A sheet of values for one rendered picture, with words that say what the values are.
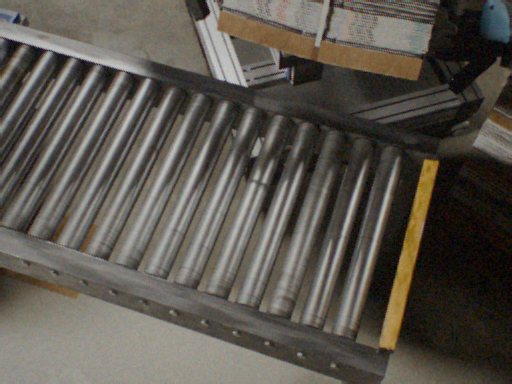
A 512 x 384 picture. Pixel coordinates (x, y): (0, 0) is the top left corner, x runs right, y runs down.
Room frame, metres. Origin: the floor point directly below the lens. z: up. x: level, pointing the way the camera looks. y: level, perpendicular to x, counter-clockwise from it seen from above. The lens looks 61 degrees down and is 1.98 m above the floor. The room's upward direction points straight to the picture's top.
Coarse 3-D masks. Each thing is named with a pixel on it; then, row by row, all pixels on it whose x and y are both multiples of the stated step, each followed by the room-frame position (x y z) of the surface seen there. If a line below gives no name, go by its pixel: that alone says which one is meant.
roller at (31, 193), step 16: (96, 80) 0.94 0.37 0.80; (80, 96) 0.90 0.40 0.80; (96, 96) 0.91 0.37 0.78; (80, 112) 0.85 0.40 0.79; (64, 128) 0.81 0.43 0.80; (80, 128) 0.82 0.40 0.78; (48, 144) 0.77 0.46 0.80; (64, 144) 0.77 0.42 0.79; (48, 160) 0.72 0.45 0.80; (32, 176) 0.68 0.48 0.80; (48, 176) 0.69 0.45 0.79; (32, 192) 0.65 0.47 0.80; (16, 208) 0.61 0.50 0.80; (32, 208) 0.62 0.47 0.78; (0, 224) 0.57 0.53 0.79; (16, 224) 0.57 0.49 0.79
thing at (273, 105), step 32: (0, 32) 1.09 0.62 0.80; (32, 32) 1.09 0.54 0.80; (64, 64) 1.02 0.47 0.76; (96, 64) 0.99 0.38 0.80; (128, 64) 0.99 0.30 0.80; (160, 64) 0.99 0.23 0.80; (160, 96) 0.94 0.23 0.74; (192, 96) 0.92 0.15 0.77; (224, 96) 0.90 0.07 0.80; (256, 96) 0.90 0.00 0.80; (320, 128) 0.82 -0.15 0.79; (352, 128) 0.81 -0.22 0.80; (384, 128) 0.81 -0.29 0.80; (416, 160) 0.74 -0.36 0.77
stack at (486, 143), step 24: (504, 96) 0.97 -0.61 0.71; (480, 144) 0.96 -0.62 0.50; (504, 144) 0.93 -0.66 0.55; (504, 168) 0.90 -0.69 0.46; (456, 192) 0.96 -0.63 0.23; (480, 192) 0.92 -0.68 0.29; (504, 192) 0.89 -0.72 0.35; (456, 216) 0.93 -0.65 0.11; (480, 216) 0.89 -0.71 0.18; (504, 216) 0.86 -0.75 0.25; (504, 264) 0.80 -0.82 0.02
